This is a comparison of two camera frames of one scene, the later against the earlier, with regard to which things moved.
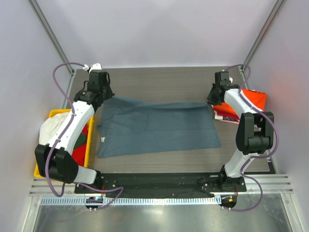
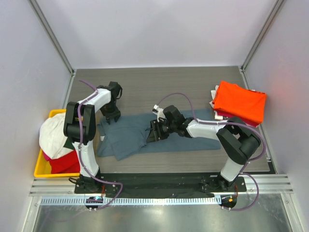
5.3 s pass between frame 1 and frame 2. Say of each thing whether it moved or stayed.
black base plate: stayed
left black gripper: moved
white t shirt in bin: stayed
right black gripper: moved
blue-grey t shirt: moved
